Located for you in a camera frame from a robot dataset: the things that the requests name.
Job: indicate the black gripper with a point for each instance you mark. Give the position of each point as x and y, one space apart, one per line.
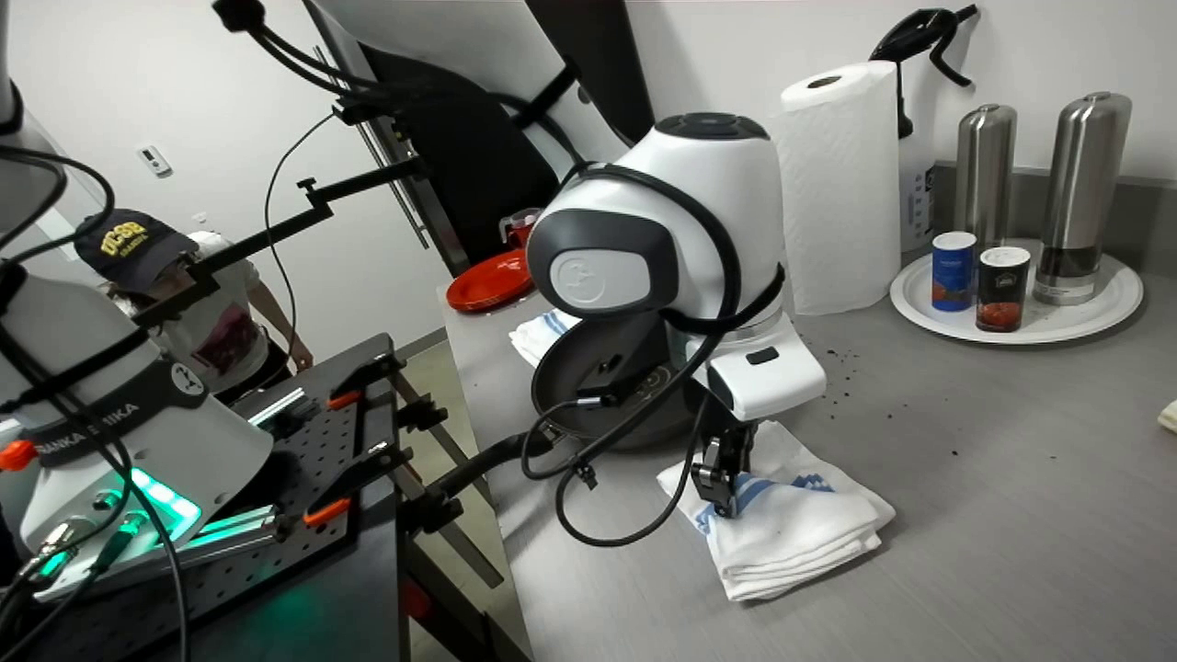
730 444

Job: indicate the white cloth with blue stripes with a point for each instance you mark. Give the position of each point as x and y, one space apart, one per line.
812 526

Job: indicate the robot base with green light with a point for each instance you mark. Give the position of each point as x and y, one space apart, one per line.
186 455

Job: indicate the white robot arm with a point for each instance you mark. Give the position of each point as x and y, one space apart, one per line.
722 208

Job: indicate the red bowl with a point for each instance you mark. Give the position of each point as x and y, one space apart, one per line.
490 287

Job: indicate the blue spice jar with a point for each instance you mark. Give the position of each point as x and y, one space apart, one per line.
954 279

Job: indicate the white paper towel roll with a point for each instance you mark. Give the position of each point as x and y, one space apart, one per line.
839 186

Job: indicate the red spice jar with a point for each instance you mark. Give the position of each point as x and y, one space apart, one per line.
1003 297

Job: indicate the white round plate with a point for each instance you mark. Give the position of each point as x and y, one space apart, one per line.
1089 317

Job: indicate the short steel grinder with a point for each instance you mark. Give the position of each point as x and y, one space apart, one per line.
988 170

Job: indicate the black perforated mounting table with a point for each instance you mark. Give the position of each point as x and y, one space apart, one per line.
305 444

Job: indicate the white paper scrap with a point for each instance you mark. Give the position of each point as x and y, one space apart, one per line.
1168 416

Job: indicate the tall steel grinder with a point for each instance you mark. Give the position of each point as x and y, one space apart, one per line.
1086 186

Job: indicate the black trigger spray bottle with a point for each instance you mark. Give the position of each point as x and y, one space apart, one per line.
920 30

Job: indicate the black cap with yellow logo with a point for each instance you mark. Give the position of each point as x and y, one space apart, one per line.
130 246

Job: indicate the black articulated camera mount arm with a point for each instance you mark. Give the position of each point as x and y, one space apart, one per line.
305 208

